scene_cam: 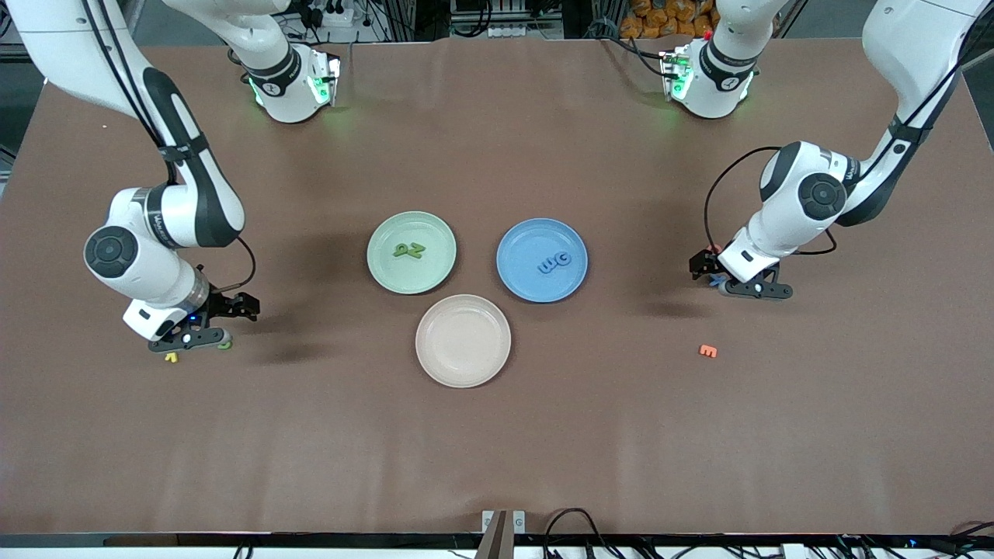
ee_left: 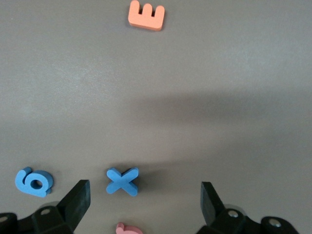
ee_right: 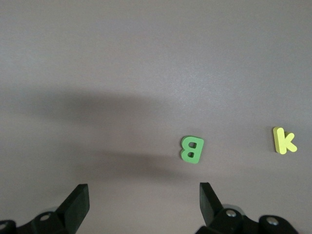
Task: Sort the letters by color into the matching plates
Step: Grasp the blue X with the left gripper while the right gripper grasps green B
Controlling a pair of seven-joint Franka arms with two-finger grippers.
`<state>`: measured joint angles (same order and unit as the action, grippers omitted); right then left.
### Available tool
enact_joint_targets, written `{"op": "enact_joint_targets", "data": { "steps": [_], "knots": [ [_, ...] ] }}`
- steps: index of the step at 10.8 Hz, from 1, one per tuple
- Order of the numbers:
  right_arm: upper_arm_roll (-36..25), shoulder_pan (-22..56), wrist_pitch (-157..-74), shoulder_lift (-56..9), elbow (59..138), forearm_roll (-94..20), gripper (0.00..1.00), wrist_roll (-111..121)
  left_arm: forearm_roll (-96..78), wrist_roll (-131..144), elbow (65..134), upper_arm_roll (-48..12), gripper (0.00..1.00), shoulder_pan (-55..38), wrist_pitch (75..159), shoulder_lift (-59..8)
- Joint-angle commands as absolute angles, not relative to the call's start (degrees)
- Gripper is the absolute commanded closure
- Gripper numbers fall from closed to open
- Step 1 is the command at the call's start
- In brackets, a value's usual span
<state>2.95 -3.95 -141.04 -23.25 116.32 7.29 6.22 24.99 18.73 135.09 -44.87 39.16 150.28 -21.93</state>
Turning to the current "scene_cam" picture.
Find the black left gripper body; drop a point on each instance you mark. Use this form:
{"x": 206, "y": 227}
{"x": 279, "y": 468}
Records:
{"x": 705, "y": 263}

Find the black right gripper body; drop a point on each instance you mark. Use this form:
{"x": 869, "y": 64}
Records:
{"x": 226, "y": 305}

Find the blue foam letter X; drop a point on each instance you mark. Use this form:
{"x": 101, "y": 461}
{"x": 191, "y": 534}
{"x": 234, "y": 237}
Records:
{"x": 717, "y": 284}

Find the blue foam letter G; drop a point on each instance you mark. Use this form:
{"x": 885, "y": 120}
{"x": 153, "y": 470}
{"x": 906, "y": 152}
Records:
{"x": 557, "y": 260}

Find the blue foam letter E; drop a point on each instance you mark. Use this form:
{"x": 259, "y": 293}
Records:
{"x": 547, "y": 267}

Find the green foam letter N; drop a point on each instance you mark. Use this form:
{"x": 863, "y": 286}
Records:
{"x": 417, "y": 250}

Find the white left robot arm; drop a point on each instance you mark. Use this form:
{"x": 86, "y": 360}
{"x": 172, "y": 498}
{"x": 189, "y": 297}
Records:
{"x": 776, "y": 225}

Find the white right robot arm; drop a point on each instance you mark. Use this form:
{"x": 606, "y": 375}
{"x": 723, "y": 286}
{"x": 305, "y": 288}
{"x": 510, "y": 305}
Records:
{"x": 70, "y": 54}

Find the orange foam letter E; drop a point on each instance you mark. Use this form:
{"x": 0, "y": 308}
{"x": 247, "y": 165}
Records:
{"x": 707, "y": 354}

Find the blue plate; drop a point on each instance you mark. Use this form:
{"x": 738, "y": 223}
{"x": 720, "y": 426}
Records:
{"x": 528, "y": 241}

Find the pale green plate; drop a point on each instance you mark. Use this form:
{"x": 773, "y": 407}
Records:
{"x": 411, "y": 272}

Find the black table edge strip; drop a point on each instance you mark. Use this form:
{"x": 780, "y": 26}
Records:
{"x": 311, "y": 540}

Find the beige plate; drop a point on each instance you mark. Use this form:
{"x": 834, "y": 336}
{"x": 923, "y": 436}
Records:
{"x": 463, "y": 340}

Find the orange packaged goods pile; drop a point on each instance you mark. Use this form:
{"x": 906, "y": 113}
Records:
{"x": 660, "y": 19}

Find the brown table cover sheet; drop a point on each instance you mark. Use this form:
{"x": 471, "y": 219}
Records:
{"x": 497, "y": 450}

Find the long white power strip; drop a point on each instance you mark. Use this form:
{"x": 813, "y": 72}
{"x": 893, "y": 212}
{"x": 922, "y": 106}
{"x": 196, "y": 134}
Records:
{"x": 524, "y": 32}

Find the white power strip with plugs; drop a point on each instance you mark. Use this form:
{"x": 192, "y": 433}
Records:
{"x": 338, "y": 17}

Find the metal table edge bracket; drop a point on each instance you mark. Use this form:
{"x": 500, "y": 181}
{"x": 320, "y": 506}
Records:
{"x": 516, "y": 522}

